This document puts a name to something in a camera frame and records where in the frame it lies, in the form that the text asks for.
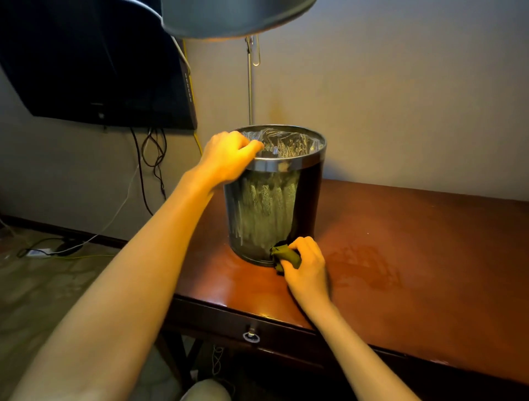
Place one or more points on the white power strip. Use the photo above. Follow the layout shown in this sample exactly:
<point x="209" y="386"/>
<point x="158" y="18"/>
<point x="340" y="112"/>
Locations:
<point x="37" y="252"/>

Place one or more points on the person's right hand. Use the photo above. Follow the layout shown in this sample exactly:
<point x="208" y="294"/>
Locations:
<point x="310" y="281"/>

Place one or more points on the brown wooden table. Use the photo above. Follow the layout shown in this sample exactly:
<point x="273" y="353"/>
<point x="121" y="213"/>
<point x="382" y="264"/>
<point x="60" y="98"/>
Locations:
<point x="434" y="256"/>

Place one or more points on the clear plastic bin liner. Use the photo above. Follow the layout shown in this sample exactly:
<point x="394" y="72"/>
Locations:
<point x="289" y="142"/>

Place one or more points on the person's right forearm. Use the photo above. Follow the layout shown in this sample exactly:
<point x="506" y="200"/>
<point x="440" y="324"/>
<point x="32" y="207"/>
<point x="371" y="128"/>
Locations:
<point x="363" y="363"/>

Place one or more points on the black metal trash bin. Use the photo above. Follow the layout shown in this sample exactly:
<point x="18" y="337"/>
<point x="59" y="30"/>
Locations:
<point x="306" y="198"/>

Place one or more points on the grey shade metal lamp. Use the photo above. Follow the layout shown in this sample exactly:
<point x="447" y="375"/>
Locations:
<point x="231" y="16"/>

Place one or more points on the person's left forearm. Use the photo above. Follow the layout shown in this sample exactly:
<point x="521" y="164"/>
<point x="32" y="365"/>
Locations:
<point x="115" y="297"/>

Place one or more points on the white trousers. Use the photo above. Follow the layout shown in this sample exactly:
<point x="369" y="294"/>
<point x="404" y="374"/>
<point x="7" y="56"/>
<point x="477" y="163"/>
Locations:
<point x="204" y="391"/>

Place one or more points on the person's left hand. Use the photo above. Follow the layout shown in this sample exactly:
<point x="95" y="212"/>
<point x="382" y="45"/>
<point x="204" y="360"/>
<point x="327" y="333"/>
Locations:
<point x="225" y="161"/>

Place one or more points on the black television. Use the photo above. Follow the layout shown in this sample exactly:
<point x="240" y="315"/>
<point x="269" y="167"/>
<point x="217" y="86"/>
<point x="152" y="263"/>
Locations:
<point x="82" y="62"/>

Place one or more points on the green cleaning cloth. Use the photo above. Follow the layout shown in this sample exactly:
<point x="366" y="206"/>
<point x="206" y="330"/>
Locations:
<point x="287" y="254"/>

